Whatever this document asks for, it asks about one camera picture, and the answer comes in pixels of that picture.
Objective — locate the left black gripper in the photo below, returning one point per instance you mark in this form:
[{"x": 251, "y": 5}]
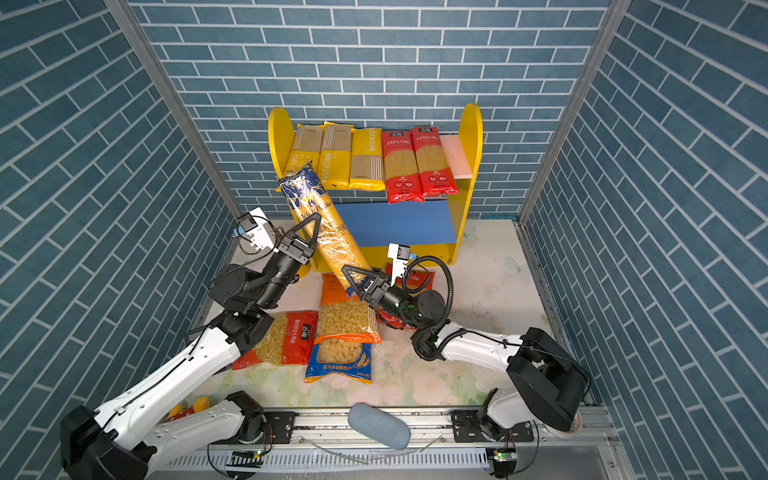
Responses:
[{"x": 295, "y": 253}]

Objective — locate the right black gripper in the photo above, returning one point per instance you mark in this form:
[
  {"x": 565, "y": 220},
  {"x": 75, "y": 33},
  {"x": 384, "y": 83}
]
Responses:
[{"x": 379, "y": 292}]

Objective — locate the dark blue spaghetti bag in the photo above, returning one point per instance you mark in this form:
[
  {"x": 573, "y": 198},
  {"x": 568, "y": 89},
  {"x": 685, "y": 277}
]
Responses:
[{"x": 305, "y": 195}]

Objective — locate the orange macaroni bag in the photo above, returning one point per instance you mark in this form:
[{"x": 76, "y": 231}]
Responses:
[{"x": 343, "y": 317}]

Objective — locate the yellow spaghetti bag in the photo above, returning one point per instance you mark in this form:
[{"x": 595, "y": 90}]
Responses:
[
  {"x": 305, "y": 148},
  {"x": 335, "y": 157},
  {"x": 367, "y": 170}
]

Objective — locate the red fusilli bag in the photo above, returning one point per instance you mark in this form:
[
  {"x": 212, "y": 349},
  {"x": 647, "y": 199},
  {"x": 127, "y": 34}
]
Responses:
[
  {"x": 289, "y": 341},
  {"x": 418, "y": 279}
]

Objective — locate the red spaghetti bag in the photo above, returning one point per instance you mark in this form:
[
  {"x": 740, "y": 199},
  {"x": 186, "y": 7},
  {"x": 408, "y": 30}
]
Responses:
[
  {"x": 435, "y": 174},
  {"x": 402, "y": 180}
]

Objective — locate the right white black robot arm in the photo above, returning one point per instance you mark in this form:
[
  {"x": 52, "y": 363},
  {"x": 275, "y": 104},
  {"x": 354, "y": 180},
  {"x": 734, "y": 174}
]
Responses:
[{"x": 548, "y": 384}]

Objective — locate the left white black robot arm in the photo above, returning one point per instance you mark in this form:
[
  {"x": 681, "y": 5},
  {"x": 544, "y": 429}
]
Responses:
[{"x": 131, "y": 435}]

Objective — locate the yellow pink blue shelf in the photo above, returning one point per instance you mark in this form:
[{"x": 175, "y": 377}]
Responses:
[{"x": 432, "y": 227}]

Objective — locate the blue macaroni bag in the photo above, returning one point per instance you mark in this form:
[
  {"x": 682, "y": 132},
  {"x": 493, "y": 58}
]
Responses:
[{"x": 349, "y": 359}]

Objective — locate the grey blue pouch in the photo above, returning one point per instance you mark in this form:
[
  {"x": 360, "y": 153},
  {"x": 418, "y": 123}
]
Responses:
[{"x": 379, "y": 426}]

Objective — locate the yellow plush toy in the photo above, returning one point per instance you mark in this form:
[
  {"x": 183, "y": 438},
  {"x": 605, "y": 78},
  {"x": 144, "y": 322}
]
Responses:
[{"x": 179, "y": 411}]

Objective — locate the white tape roll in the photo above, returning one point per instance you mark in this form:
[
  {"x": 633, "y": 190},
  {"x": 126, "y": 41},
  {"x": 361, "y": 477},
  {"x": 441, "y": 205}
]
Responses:
[{"x": 574, "y": 430}]

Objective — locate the aluminium rail base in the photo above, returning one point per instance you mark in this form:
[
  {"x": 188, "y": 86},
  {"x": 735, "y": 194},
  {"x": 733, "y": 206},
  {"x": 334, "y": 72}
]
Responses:
[{"x": 308, "y": 442}]

